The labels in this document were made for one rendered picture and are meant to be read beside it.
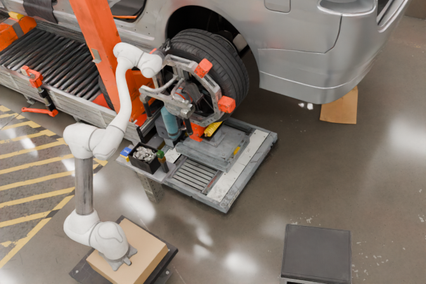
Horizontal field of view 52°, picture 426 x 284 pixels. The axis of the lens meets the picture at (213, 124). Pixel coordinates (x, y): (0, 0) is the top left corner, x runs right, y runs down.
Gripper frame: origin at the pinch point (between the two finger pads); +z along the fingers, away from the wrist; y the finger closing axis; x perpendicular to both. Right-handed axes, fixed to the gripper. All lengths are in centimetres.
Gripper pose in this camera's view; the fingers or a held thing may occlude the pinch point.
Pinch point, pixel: (167, 42)
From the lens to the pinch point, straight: 291.9
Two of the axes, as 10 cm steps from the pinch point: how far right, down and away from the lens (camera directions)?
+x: -5.0, -7.5, -4.2
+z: 2.0, -5.8, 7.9
